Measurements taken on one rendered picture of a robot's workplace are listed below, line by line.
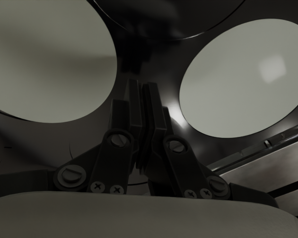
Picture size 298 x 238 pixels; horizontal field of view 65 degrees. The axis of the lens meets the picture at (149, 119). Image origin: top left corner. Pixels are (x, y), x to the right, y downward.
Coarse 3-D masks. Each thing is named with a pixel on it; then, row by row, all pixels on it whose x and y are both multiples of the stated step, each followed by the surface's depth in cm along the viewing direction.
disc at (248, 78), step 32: (224, 32) 14; (256, 32) 15; (288, 32) 15; (192, 64) 16; (224, 64) 16; (256, 64) 16; (288, 64) 16; (192, 96) 17; (224, 96) 18; (256, 96) 18; (288, 96) 18; (224, 128) 20; (256, 128) 20
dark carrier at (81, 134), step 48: (96, 0) 13; (144, 0) 13; (192, 0) 13; (240, 0) 13; (288, 0) 14; (144, 48) 15; (192, 48) 15; (0, 144) 19; (48, 144) 19; (96, 144) 20; (192, 144) 21; (240, 144) 21; (144, 192) 25
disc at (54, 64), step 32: (0, 0) 12; (32, 0) 12; (64, 0) 13; (0, 32) 13; (32, 32) 13; (64, 32) 14; (96, 32) 14; (0, 64) 15; (32, 64) 15; (64, 64) 15; (96, 64) 15; (0, 96) 16; (32, 96) 16; (64, 96) 16; (96, 96) 17
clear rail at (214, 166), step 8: (296, 128) 21; (272, 136) 21; (280, 136) 21; (288, 136) 21; (296, 136) 21; (256, 144) 22; (264, 144) 21; (272, 144) 21; (240, 152) 22; (248, 152) 22; (256, 152) 22; (224, 160) 23; (232, 160) 22; (240, 160) 22; (216, 168) 23; (224, 168) 23
